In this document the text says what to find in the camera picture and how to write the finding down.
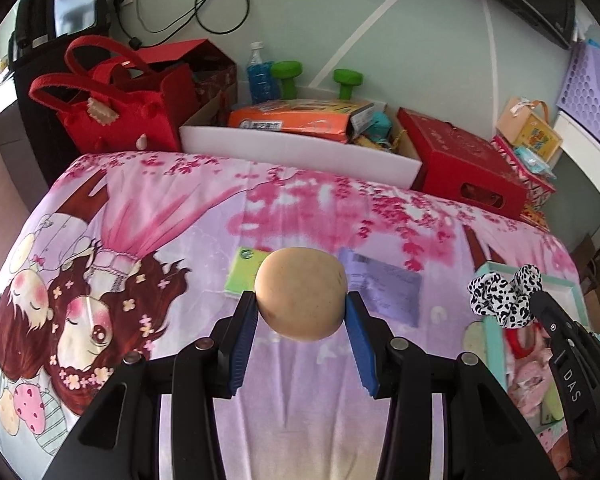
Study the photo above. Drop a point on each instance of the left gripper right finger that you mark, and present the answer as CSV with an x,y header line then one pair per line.
x,y
485,435

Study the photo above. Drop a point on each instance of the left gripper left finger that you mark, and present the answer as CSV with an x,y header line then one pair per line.
x,y
117,437

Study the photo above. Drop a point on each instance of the black white leopard scrunchie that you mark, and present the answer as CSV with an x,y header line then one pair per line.
x,y
506,300

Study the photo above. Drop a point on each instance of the beige round sponge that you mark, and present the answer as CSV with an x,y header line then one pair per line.
x,y
301,293

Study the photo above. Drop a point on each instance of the pink knitted cloth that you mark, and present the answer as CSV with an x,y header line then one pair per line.
x,y
530,384

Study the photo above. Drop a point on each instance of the white tray with teal rim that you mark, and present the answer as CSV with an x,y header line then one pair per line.
x,y
549,423

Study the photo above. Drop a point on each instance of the red scrunchie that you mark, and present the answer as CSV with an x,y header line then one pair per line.
x,y
521,341

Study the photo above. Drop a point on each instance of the purple packet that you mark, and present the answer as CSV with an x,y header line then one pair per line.
x,y
387,290

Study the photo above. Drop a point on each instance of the pink floral bedsheet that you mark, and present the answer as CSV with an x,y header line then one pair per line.
x,y
131,252

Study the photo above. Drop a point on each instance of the red patterned box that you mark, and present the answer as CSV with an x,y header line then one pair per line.
x,y
538,188

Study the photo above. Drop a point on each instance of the green tissue pack on bed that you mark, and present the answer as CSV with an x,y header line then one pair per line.
x,y
243,270

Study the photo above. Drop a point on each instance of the white desk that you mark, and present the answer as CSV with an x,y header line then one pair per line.
x,y
580,146

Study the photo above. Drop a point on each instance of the blue wet wipes pack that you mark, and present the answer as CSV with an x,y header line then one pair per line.
x,y
534,163

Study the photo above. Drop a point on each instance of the red gift box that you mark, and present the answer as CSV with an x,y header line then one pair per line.
x,y
458,165

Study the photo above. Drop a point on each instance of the yellow carry box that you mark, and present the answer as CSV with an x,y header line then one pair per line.
x,y
525,123

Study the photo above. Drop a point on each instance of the purple plastic basket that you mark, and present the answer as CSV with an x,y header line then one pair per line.
x,y
580,93

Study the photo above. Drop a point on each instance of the red felt bag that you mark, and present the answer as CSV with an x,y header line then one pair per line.
x,y
111,100

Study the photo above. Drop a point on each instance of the orange package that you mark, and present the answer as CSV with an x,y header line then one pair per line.
x,y
334,120

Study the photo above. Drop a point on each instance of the blue water bottle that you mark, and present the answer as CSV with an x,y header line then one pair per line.
x,y
263,86

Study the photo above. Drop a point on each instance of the small black monitor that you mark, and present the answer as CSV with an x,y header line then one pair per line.
x,y
39,22

